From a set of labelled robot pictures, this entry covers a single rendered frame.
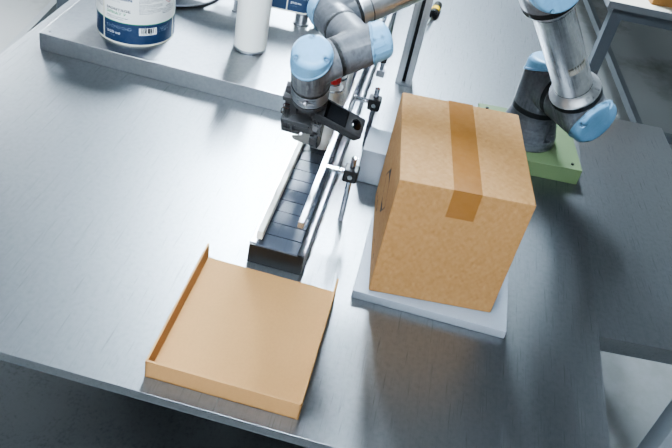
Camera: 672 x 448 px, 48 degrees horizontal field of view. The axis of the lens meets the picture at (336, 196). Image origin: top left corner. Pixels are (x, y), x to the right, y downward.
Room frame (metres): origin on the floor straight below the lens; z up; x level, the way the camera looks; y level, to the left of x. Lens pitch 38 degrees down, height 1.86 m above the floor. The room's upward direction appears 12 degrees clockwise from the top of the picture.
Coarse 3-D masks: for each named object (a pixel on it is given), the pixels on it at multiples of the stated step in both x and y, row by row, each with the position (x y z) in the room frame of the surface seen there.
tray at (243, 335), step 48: (192, 288) 0.97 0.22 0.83; (240, 288) 1.00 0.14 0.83; (288, 288) 1.02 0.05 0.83; (336, 288) 1.02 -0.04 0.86; (192, 336) 0.86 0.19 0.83; (240, 336) 0.88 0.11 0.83; (288, 336) 0.91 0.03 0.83; (192, 384) 0.76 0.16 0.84; (240, 384) 0.78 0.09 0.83; (288, 384) 0.81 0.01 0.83
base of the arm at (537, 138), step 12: (516, 108) 1.68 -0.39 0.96; (528, 120) 1.66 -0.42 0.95; (540, 120) 1.65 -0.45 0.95; (552, 120) 1.67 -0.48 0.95; (528, 132) 1.65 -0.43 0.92; (540, 132) 1.65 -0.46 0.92; (552, 132) 1.67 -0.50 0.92; (528, 144) 1.64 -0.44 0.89; (540, 144) 1.64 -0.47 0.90; (552, 144) 1.67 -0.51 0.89
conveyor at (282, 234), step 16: (352, 80) 1.78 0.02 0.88; (304, 144) 1.44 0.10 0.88; (336, 144) 1.47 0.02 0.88; (304, 160) 1.38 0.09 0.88; (320, 160) 1.39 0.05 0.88; (304, 176) 1.32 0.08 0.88; (288, 192) 1.25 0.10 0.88; (304, 192) 1.27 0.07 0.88; (320, 192) 1.28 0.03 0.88; (288, 208) 1.20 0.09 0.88; (272, 224) 1.14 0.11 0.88; (288, 224) 1.15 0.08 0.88; (272, 240) 1.10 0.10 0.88; (288, 240) 1.11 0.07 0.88
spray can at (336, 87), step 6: (330, 84) 1.44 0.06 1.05; (336, 84) 1.44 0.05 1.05; (342, 84) 1.46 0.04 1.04; (330, 90) 1.43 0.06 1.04; (336, 90) 1.43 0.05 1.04; (342, 90) 1.44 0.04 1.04; (330, 96) 1.42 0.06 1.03; (336, 96) 1.43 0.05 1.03; (336, 102) 1.43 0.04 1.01; (324, 126) 1.42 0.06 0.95; (324, 132) 1.42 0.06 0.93; (330, 132) 1.43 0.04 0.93; (324, 138) 1.43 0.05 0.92; (330, 138) 1.43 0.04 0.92; (324, 144) 1.43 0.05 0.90; (318, 150) 1.42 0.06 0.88; (324, 150) 1.43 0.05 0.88
